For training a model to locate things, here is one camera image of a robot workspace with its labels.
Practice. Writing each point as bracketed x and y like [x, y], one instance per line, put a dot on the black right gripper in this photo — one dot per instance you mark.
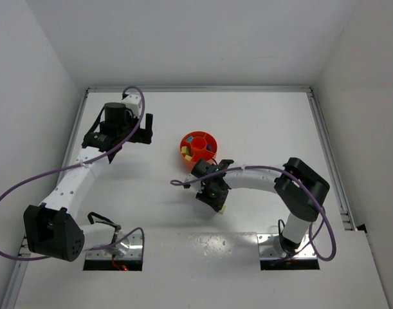
[212, 199]

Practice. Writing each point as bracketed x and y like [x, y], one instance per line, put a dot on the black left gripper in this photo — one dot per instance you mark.
[144, 134]

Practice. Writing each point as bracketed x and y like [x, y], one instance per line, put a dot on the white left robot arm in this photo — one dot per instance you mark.
[51, 227]

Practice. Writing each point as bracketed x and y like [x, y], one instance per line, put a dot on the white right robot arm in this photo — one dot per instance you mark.
[299, 187]

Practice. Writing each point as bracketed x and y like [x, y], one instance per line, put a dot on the orange round divided container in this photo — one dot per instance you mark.
[198, 149]

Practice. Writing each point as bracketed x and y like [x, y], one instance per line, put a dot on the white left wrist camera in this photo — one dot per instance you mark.
[133, 102]

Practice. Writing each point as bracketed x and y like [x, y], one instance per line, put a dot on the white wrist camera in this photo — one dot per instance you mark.
[133, 102]
[190, 180]

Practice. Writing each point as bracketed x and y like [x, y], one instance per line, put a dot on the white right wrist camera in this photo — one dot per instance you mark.
[190, 180]

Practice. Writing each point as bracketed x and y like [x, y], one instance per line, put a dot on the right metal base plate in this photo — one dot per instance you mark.
[271, 250]

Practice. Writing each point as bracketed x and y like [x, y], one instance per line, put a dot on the metal base plate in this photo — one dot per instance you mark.
[271, 250]
[129, 249]

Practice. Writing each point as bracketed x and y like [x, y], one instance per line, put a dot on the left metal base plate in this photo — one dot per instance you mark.
[129, 249]

